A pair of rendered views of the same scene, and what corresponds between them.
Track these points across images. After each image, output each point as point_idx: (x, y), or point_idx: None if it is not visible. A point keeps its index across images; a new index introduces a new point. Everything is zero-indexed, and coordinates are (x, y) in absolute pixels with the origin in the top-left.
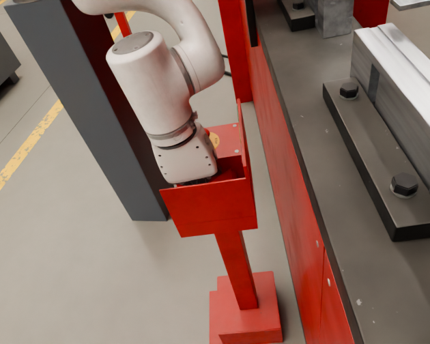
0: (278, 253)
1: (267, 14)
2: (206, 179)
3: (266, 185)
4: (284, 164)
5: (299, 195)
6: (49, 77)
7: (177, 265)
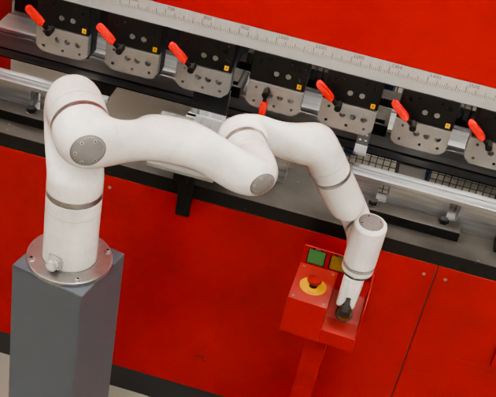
0: None
1: (212, 183)
2: None
3: (111, 390)
4: None
5: (377, 271)
6: (79, 365)
7: None
